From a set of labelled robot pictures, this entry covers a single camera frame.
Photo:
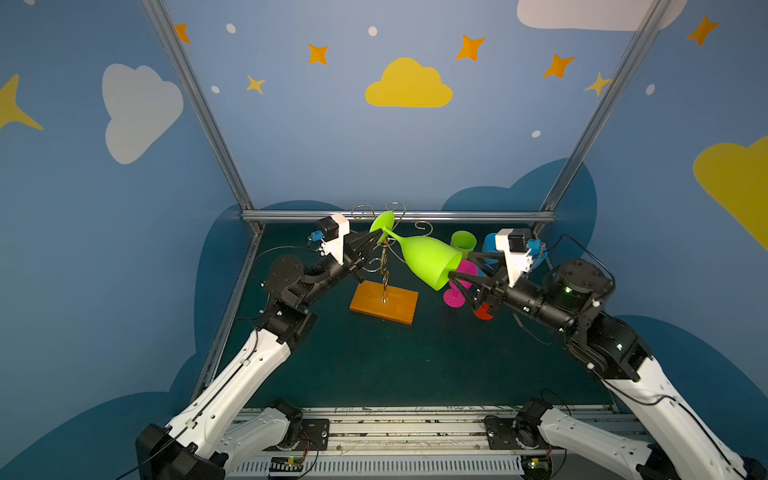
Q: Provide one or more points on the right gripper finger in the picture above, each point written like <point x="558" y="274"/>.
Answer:
<point x="486" y="259"/>
<point x="462" y="290"/>

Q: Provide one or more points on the left small circuit board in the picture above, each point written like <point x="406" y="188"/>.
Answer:
<point x="290" y="466"/>

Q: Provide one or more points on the left aluminium frame post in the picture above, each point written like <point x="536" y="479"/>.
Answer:
<point x="174" y="48"/>

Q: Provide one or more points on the right small circuit board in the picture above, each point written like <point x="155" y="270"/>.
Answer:
<point x="536" y="468"/>

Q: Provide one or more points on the green wine glass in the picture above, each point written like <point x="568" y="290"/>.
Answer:
<point x="429" y="259"/>
<point x="463" y="241"/>

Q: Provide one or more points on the right aluminium frame post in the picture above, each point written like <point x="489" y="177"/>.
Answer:
<point x="640" y="43"/>

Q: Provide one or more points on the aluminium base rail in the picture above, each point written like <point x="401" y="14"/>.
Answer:
<point x="451" y="427"/>

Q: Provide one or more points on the small circuit board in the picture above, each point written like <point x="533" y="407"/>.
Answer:
<point x="536" y="468"/>
<point x="290" y="466"/>

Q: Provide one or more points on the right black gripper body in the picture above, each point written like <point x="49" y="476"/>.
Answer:
<point x="496" y="289"/>

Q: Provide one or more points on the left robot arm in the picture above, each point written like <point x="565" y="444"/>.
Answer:
<point x="201" y="442"/>

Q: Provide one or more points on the aluminium frame post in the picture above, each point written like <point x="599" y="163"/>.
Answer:
<point x="174" y="48"/>
<point x="640" y="43"/>

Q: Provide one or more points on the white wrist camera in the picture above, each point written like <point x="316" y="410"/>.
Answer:
<point x="520" y="249"/>
<point x="329" y="235"/>

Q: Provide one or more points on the wooden base wire glass rack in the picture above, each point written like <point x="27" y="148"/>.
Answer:
<point x="378" y="299"/>

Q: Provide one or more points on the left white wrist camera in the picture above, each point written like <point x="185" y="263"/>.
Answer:
<point x="329" y="235"/>

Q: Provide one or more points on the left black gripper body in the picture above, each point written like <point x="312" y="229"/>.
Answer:
<point x="353" y="261"/>

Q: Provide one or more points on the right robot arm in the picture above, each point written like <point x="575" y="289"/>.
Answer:
<point x="571" y="303"/>

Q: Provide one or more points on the red wine glass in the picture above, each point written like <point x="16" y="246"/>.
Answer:
<point x="484" y="312"/>

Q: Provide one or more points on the blue wine glass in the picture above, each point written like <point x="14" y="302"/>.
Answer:
<point x="489" y="244"/>
<point x="542" y="254"/>

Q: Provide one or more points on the pink wine glass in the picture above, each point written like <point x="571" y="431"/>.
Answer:
<point x="453" y="297"/>

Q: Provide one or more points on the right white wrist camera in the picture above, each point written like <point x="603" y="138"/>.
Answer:
<point x="520" y="249"/>

